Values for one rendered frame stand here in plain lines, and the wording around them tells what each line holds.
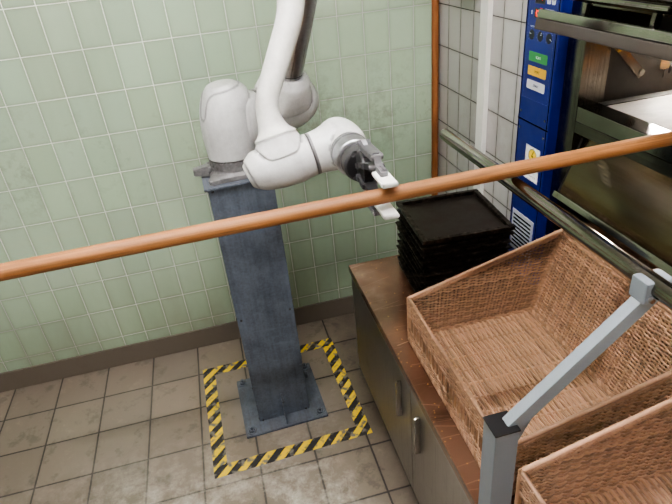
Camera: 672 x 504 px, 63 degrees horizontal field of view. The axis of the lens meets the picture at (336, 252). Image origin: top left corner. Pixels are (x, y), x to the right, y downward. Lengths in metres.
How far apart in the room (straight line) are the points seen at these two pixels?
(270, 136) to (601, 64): 0.85
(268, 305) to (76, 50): 1.09
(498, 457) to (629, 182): 0.80
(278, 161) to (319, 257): 1.29
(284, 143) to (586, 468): 0.92
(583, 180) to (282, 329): 1.09
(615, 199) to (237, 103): 1.04
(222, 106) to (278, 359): 0.93
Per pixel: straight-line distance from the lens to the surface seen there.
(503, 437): 0.92
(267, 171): 1.27
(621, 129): 1.48
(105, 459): 2.37
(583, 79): 1.59
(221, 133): 1.67
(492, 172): 1.12
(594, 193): 1.57
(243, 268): 1.83
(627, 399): 1.26
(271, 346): 2.03
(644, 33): 1.19
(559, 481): 1.24
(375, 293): 1.83
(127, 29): 2.16
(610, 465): 1.30
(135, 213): 2.35
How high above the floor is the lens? 1.64
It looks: 30 degrees down
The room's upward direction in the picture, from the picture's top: 6 degrees counter-clockwise
